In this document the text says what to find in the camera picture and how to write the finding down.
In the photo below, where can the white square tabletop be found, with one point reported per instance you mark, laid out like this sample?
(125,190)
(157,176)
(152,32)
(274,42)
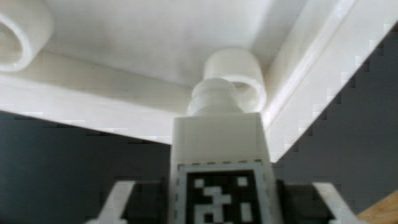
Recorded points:
(102,58)

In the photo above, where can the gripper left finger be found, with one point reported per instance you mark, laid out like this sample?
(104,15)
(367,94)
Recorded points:
(134,204)

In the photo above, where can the white table leg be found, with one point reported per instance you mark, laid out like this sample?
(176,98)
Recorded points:
(223,189)

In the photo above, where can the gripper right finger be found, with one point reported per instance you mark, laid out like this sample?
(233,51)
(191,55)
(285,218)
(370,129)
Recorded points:
(313,204)

